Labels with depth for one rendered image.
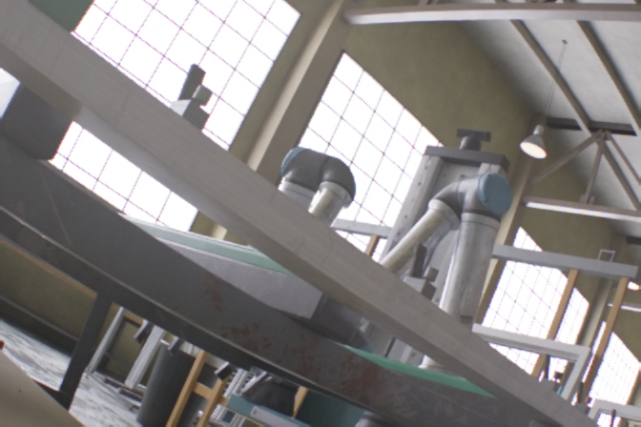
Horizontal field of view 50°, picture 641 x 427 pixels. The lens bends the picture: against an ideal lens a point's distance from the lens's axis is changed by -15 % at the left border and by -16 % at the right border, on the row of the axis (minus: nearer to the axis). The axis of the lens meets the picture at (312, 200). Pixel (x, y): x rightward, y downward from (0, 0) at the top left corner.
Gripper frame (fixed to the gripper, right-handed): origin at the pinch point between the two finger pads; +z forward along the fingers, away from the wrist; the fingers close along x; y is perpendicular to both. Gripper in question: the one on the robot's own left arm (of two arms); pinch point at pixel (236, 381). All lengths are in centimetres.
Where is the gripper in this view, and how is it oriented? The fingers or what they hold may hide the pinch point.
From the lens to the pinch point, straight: 189.3
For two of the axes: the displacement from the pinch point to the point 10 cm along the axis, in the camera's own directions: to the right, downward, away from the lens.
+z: -7.1, 6.0, -3.5
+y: -4.5, -7.8, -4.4
